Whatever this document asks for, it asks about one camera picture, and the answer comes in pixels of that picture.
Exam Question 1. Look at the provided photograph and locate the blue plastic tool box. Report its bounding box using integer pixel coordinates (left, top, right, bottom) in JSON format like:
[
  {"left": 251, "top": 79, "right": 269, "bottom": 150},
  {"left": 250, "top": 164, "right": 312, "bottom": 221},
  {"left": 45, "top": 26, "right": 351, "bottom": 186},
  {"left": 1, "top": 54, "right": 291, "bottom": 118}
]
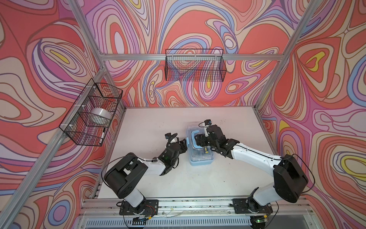
[{"left": 186, "top": 123, "right": 214, "bottom": 166}]

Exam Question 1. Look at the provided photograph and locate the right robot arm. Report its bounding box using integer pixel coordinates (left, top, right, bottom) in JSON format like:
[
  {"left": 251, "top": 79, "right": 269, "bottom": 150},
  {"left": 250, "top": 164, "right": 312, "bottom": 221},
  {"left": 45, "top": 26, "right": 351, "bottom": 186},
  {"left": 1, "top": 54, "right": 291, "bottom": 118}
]
[{"left": 193, "top": 124, "right": 308, "bottom": 213}]

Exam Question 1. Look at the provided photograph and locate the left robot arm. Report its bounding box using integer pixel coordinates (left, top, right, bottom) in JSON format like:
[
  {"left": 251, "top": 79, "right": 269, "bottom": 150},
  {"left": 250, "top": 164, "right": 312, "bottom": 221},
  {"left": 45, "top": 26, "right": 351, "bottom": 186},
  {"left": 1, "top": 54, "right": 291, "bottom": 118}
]
[{"left": 103, "top": 137, "right": 187, "bottom": 217}]

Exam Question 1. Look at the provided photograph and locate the silver tape roll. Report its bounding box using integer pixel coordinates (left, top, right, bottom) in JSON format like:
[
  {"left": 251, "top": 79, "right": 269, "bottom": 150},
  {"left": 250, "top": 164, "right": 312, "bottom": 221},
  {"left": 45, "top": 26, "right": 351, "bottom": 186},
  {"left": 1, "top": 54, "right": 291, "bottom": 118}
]
[{"left": 90, "top": 107, "right": 112, "bottom": 126}]

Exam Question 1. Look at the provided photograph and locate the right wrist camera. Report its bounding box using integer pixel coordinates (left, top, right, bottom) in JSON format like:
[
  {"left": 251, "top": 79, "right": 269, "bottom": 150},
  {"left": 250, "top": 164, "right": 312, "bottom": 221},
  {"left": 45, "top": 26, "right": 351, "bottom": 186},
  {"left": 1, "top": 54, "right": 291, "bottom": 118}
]
[{"left": 204, "top": 119, "right": 212, "bottom": 127}]

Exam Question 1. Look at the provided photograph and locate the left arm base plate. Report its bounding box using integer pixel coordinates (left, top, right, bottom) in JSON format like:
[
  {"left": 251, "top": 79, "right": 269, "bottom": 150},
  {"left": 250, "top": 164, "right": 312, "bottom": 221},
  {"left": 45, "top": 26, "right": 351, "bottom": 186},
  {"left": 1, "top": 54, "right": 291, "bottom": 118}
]
[{"left": 116, "top": 199, "right": 159, "bottom": 217}]

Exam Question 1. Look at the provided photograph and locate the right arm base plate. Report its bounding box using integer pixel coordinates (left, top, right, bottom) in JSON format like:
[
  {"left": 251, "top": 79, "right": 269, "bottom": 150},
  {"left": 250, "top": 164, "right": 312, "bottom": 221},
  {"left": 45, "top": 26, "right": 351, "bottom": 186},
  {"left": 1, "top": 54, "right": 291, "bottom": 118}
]
[{"left": 229, "top": 198, "right": 273, "bottom": 215}]

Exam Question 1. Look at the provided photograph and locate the back black wire basket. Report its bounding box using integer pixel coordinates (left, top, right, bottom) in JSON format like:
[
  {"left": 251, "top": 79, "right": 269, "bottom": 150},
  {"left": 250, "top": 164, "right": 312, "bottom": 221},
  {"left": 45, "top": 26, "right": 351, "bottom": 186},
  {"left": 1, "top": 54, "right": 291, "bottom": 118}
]
[{"left": 165, "top": 48, "right": 227, "bottom": 82}]

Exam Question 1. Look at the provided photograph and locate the black wire basket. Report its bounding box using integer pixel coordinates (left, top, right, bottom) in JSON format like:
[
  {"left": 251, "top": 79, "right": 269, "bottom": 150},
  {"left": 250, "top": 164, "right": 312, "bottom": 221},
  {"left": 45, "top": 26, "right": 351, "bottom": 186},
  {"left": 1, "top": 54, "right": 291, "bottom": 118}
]
[
  {"left": 59, "top": 79, "right": 123, "bottom": 147},
  {"left": 165, "top": 48, "right": 227, "bottom": 82}
]

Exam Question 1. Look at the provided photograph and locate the left black wire basket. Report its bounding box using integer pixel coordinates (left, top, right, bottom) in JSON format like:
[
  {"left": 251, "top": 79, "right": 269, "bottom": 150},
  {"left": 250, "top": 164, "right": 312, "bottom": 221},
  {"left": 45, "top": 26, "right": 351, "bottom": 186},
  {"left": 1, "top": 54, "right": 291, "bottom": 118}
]
[{"left": 59, "top": 79, "right": 123, "bottom": 147}]

